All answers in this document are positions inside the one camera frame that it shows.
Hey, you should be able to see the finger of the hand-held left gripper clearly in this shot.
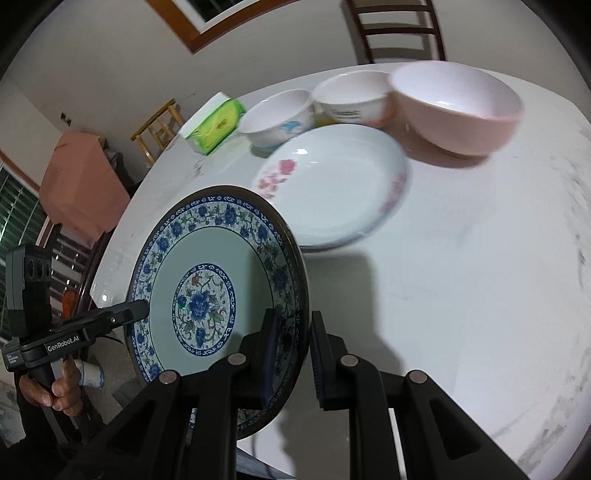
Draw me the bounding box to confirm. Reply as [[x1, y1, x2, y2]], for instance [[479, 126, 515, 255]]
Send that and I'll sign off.
[[64, 299, 150, 339]]

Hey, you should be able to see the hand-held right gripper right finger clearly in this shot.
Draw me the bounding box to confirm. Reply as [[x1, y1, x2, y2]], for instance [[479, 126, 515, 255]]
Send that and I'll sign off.
[[310, 311, 546, 480]]

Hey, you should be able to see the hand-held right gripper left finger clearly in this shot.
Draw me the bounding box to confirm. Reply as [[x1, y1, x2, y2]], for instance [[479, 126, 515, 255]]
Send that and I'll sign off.
[[59, 308, 283, 480]]

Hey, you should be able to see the blue floral plate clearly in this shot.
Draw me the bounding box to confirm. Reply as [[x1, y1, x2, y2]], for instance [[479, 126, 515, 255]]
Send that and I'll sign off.
[[126, 185, 311, 440]]

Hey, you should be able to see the white plate with pink flowers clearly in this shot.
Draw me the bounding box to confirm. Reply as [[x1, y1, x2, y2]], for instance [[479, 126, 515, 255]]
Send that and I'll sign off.
[[250, 124, 411, 252]]

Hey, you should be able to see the small white bowl blue print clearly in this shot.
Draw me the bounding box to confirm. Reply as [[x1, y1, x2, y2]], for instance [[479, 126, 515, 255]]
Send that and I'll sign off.
[[238, 89, 315, 153]]

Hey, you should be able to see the large pink bowl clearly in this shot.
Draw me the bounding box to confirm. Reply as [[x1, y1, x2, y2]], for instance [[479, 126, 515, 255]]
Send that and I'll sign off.
[[387, 60, 525, 158]]

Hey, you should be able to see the person's left hand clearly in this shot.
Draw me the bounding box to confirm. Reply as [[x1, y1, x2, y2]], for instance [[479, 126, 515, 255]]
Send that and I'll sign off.
[[19, 358, 85, 417]]

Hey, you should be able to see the dark red wooden chair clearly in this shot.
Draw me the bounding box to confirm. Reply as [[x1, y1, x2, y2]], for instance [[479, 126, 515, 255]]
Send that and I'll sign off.
[[46, 222, 112, 333]]

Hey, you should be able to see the white blue-patterned object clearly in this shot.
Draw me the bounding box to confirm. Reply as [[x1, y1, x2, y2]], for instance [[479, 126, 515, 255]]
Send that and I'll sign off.
[[76, 361, 105, 388]]

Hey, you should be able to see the window with metal grille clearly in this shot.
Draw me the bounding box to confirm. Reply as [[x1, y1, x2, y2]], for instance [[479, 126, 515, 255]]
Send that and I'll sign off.
[[0, 152, 47, 259]]

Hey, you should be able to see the yellow wooden chair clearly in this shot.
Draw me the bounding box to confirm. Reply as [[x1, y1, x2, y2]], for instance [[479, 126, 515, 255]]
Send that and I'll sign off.
[[130, 98, 185, 167]]

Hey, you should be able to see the green tissue box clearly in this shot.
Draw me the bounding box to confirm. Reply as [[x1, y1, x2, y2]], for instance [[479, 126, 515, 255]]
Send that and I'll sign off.
[[180, 91, 247, 155]]

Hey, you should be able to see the white bowl with dark print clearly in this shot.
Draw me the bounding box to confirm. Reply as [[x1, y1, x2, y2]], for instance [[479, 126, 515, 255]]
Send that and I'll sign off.
[[312, 71, 398, 130]]

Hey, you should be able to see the wooden framed window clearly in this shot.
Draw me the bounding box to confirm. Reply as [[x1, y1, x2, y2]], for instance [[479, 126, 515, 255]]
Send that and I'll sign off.
[[148, 0, 301, 54]]

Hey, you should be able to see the dark wooden slatted chair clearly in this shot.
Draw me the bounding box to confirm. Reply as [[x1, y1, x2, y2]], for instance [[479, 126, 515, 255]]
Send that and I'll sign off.
[[344, 0, 448, 65]]

